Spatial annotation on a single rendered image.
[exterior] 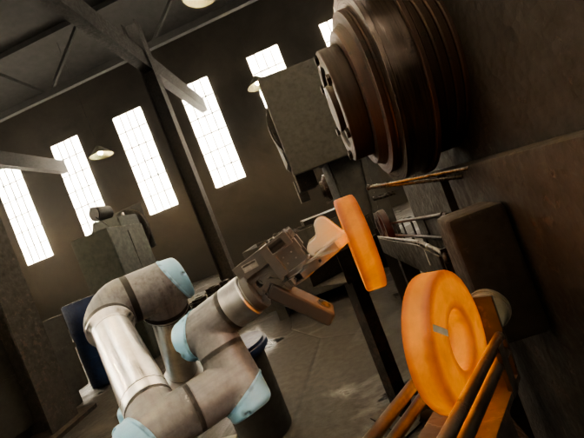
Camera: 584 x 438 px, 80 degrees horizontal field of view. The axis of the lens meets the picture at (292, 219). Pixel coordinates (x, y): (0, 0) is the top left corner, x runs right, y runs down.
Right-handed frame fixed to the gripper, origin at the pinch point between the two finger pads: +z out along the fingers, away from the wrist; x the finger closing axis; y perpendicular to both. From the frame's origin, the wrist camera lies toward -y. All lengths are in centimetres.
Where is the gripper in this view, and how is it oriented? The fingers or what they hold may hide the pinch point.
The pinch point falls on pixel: (355, 231)
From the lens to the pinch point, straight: 57.1
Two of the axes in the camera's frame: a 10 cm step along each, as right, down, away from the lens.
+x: 0.9, -0.8, 9.9
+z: 7.9, -6.1, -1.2
